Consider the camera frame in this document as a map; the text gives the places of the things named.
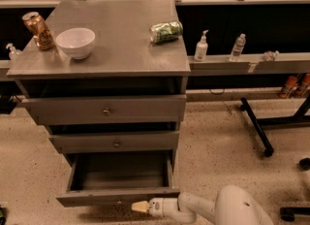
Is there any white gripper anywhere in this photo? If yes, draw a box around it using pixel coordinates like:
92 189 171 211
131 198 179 217

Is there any grey bottom drawer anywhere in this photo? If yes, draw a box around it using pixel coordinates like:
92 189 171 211
57 151 179 207

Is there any grey drawer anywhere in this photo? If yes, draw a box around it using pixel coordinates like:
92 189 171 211
21 95 186 125
49 131 179 154
57 151 179 207

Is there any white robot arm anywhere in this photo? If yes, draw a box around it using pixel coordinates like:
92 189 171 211
131 185 273 225

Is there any grey middle drawer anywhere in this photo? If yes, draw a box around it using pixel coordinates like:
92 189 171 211
49 131 179 154

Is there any grey top drawer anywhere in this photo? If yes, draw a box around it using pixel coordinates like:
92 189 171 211
21 95 186 125

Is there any grey drawer cabinet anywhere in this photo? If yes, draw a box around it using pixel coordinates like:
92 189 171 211
7 0 192 172

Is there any white pump bottle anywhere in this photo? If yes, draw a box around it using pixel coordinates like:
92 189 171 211
194 30 208 61

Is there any green soda can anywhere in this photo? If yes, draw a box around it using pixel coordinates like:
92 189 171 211
149 21 183 44

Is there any white ceramic bowl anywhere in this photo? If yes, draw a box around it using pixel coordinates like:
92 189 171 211
55 28 96 59

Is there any black stand base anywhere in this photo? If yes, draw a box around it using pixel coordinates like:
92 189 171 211
240 96 310 157

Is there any clear water bottle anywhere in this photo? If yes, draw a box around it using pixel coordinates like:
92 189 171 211
230 33 246 62

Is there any orange bottle left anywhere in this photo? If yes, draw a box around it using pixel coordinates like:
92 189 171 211
279 76 297 98

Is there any orange bottle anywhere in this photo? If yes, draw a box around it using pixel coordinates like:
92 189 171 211
279 76 297 98
294 73 310 96

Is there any crumpled paper wad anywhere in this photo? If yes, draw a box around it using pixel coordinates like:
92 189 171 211
263 50 280 61

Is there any clear pump bottle left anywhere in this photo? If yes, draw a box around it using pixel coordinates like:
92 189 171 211
6 43 21 61

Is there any orange bottle right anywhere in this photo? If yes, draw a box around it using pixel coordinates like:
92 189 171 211
294 73 310 96

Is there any orange soda can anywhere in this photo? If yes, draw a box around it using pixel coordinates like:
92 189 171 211
22 12 55 50

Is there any grey rail ledge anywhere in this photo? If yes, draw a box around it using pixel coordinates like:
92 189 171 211
188 52 310 77

